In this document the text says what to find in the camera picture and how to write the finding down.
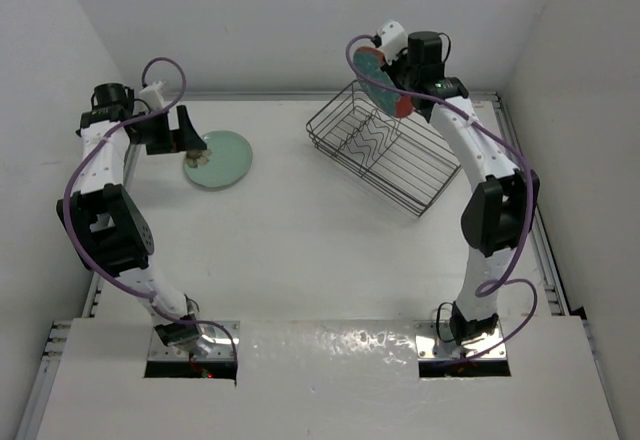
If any black wire dish rack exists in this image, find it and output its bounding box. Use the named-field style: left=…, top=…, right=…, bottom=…
left=306, top=81, right=461, bottom=217

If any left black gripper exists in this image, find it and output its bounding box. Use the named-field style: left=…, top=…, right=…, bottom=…
left=132, top=105, right=205, bottom=155

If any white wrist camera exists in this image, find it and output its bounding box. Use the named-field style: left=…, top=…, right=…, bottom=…
left=138, top=81, right=166, bottom=111
left=374, top=20, right=408, bottom=62

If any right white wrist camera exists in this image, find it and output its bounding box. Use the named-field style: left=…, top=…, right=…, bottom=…
left=374, top=20, right=408, bottom=62

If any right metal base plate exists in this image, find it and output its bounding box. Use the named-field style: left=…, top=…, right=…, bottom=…
left=414, top=320, right=508, bottom=361

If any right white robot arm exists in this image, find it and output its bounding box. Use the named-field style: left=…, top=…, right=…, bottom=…
left=379, top=22, right=539, bottom=345

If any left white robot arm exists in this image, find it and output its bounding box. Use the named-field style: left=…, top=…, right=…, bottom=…
left=56, top=82, right=204, bottom=355

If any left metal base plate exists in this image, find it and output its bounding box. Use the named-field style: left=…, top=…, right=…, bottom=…
left=147, top=321, right=240, bottom=362

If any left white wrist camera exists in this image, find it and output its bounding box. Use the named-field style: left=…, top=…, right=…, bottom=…
left=138, top=81, right=166, bottom=111

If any light green flower plate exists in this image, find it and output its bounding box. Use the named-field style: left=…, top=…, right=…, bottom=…
left=183, top=130, right=253, bottom=190

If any red blue flower plate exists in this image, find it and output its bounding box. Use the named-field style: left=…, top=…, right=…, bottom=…
left=351, top=46, right=414, bottom=119

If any metal base plate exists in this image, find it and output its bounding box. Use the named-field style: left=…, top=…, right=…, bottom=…
left=414, top=320, right=508, bottom=361
left=147, top=321, right=240, bottom=362

